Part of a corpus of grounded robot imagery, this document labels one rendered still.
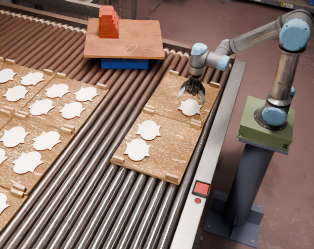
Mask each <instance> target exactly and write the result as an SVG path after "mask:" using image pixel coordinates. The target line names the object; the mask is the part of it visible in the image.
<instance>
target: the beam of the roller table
mask: <svg viewBox="0 0 314 249"><path fill-rule="evenodd" d="M246 64H247V62H244V61H239V60H235V61H234V63H233V66H232V69H231V72H230V75H229V77H228V80H227V83H226V86H225V89H224V92H223V95H222V98H221V101H220V104H219V107H218V110H217V113H216V116H215V118H214V121H213V124H212V127H211V130H210V133H209V136H208V139H207V142H206V145H205V147H204V150H203V153H202V156H201V159H200V162H199V165H198V168H197V171H196V174H195V176H194V179H193V182H192V185H191V188H190V190H189V193H188V196H187V199H186V202H185V205H184V208H183V211H182V214H181V217H180V219H179V223H178V226H177V229H176V231H175V234H174V237H173V240H172V243H171V246H170V249H193V245H194V242H195V238H196V235H197V231H198V228H199V225H200V221H201V218H202V214H203V211H204V207H205V204H206V201H207V198H203V197H201V196H198V195H194V194H192V193H191V192H192V189H193V186H194V183H195V180H196V179H197V180H200V181H204V182H207V183H210V184H212V181H213V177H214V174H215V170H216V167H217V163H218V160H219V157H220V153H221V150H222V146H223V143H224V139H225V135H226V132H227V128H228V125H229V122H230V118H231V115H232V111H233V108H234V105H235V102H236V98H237V95H238V91H239V88H240V84H241V81H242V78H243V74H244V71H245V67H246ZM195 198H200V199H201V201H202V202H201V203H200V204H197V203H196V202H195V201H194V200H195Z"/></svg>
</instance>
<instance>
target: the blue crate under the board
mask: <svg viewBox="0 0 314 249"><path fill-rule="evenodd" d="M148 63H149V59H129V58H101V67H102V68H103V69H148Z"/></svg>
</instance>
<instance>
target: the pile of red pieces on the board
mask: <svg viewBox="0 0 314 249"><path fill-rule="evenodd" d="M99 38H105V39H118V38H119V17H118V15H117V14H116V12H115V11H114V8H113V6H109V5H103V6H100V9H99Z"/></svg>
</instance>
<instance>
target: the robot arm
mask: <svg viewBox="0 0 314 249"><path fill-rule="evenodd" d="M312 26H313V18H312V16H311V14H310V13H309V12H307V11H306V10H303V9H296V10H293V11H290V12H288V13H286V14H284V15H281V16H279V18H278V20H275V21H273V22H271V23H268V24H266V25H264V26H261V27H259V28H257V29H254V30H252V31H249V32H247V33H245V34H242V35H240V36H238V37H235V38H233V39H231V40H223V41H222V42H221V43H220V44H219V46H218V48H217V49H216V51H215V52H212V51H208V49H207V46H206V45H205V44H203V43H196V44H194V45H193V47H192V51H191V57H190V64H189V68H188V74H189V75H190V78H189V79H188V80H187V81H185V82H184V83H183V84H182V86H181V88H180V90H179V93H178V98H179V97H180V96H181V95H182V94H183V92H184V93H185V92H187V93H189V94H192V95H193V96H195V95H198V94H199V95H200V99H201V102H203V103H204V104H205V88H204V86H203V85H202V83H201V81H200V80H198V79H199V78H200V77H201V76H202V73H203V70H205V68H204V66H208V67H211V68H214V69H217V70H221V71H226V70H227V69H228V66H229V63H230V56H231V55H233V54H236V53H238V52H241V51H244V50H246V49H249V48H251V47H254V46H256V45H259V44H261V43H264V42H267V41H269V40H272V39H275V38H277V37H279V44H278V48H279V49H280V55H279V60H278V64H277V69H276V72H275V77H274V81H273V86H272V89H271V91H270V93H269V94H268V95H267V98H266V103H265V105H264V106H263V107H262V108H261V109H260V110H259V111H258V113H257V117H258V120H259V121H260V122H261V123H262V124H264V125H266V126H268V127H272V128H279V127H282V126H283V125H284V123H285V121H286V120H287V116H288V112H289V108H290V105H291V101H292V99H293V97H294V95H295V92H296V90H295V88H294V87H293V86H292V84H293V81H294V77H295V74H296V70H297V66H298V63H299V59H300V55H301V53H303V52H305V50H306V47H307V44H308V41H309V38H310V33H311V30H312Z"/></svg>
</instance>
